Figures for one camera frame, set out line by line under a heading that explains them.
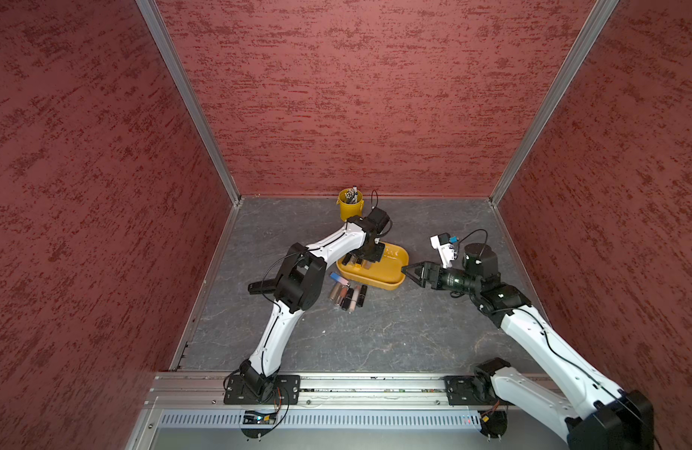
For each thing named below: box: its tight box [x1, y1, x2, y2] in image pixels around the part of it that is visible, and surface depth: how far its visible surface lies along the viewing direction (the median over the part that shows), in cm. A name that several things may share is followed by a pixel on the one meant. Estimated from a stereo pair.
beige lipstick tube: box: [329, 282, 342, 301], surface depth 94 cm
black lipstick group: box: [340, 287, 355, 312], surface depth 91 cm
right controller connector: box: [477, 410, 509, 442], surface depth 73 cm
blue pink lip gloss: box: [330, 271, 350, 286], surface depth 97 cm
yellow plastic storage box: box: [335, 240, 410, 292], surface depth 98 cm
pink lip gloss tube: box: [348, 285, 362, 313], surface depth 92 cm
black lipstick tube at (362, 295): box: [356, 284, 368, 308], surface depth 92 cm
